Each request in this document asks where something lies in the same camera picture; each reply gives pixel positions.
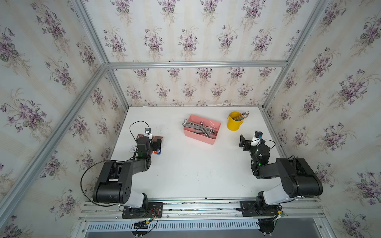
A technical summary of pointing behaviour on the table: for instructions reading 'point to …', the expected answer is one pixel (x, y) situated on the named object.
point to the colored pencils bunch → (243, 116)
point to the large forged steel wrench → (186, 123)
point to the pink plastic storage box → (213, 125)
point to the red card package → (154, 138)
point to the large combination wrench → (205, 129)
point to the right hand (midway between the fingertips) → (250, 136)
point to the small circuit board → (142, 224)
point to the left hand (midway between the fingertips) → (151, 137)
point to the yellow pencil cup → (233, 125)
